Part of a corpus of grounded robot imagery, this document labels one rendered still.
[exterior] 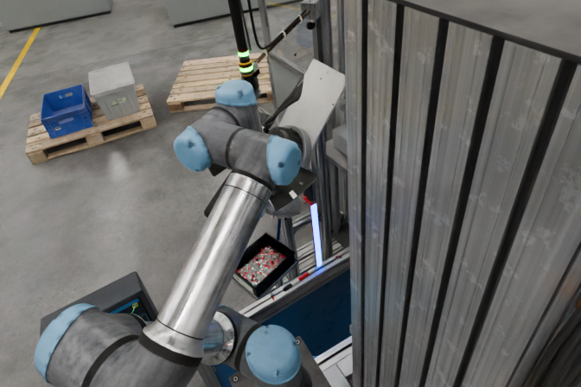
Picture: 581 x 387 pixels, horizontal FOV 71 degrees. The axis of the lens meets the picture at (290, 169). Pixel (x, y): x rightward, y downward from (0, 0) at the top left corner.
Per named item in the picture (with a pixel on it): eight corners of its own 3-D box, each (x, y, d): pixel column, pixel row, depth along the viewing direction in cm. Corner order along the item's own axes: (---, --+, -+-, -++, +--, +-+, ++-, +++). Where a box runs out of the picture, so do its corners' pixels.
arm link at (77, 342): (256, 371, 101) (68, 430, 53) (210, 344, 108) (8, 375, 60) (274, 324, 103) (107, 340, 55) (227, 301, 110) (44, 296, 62)
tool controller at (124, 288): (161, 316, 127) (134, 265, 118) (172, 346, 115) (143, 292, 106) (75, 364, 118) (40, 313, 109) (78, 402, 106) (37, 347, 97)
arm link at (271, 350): (287, 410, 92) (279, 384, 83) (239, 382, 98) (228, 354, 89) (312, 364, 99) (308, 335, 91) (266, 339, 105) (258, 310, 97)
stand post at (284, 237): (296, 286, 251) (277, 173, 193) (303, 296, 244) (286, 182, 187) (290, 289, 249) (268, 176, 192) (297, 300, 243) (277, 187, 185)
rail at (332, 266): (386, 236, 173) (387, 223, 168) (393, 242, 170) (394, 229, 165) (189, 355, 142) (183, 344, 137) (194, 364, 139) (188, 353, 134)
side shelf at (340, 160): (352, 134, 225) (352, 129, 223) (398, 165, 200) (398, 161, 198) (316, 150, 217) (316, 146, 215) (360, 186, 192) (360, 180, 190)
